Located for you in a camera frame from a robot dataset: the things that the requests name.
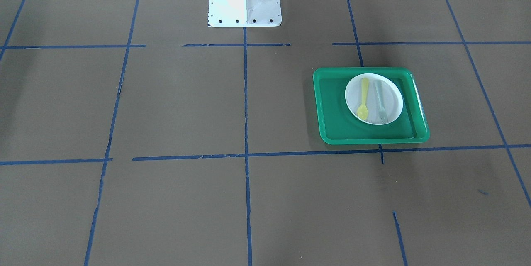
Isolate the green plastic tray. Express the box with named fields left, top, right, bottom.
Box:
left=313, top=67, right=430, bottom=145

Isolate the white round plate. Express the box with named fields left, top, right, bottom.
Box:
left=344, top=73, right=404, bottom=126

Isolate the yellow plastic spoon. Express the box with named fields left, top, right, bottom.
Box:
left=357, top=77, right=369, bottom=121

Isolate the pale green plastic fork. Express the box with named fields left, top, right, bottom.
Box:
left=374, top=80, right=388, bottom=124

